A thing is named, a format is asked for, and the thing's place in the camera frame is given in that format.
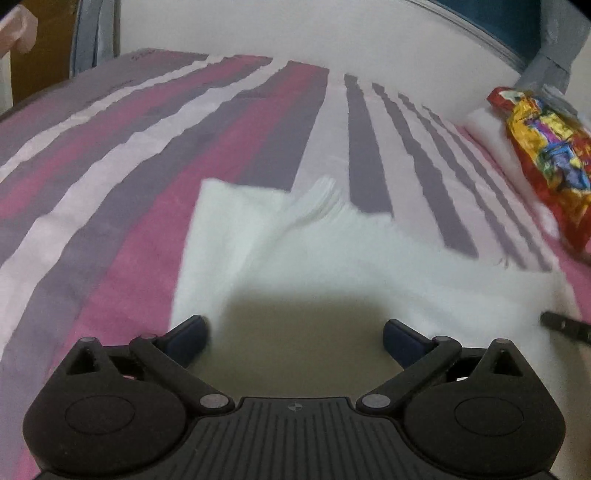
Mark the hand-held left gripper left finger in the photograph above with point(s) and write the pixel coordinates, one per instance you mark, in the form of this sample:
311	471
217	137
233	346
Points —
189	340

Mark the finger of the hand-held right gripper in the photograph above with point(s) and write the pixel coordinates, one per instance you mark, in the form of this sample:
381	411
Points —
570	325

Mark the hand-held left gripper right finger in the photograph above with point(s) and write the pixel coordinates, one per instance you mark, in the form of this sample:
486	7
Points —
402	345

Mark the white long-sleeve shirt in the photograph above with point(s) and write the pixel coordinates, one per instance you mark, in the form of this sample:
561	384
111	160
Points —
332	258

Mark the pink grey striped bed sheet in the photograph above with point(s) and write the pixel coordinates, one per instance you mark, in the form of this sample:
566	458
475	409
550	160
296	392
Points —
138	184

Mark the colourful snack packet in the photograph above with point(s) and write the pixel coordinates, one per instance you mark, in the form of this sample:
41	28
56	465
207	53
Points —
549	157

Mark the striped pillow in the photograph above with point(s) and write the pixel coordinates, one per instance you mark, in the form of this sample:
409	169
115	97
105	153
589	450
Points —
489	143

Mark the grey curtain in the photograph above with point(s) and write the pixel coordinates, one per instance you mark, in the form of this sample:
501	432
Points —
94	32
554	41

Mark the sliding glass window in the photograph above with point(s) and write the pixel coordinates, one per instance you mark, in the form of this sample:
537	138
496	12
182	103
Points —
489	23

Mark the brown wooden door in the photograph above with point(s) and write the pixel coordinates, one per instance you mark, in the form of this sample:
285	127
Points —
41	50

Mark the light pink cloth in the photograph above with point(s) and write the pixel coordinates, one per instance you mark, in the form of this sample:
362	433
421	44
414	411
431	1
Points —
16	23

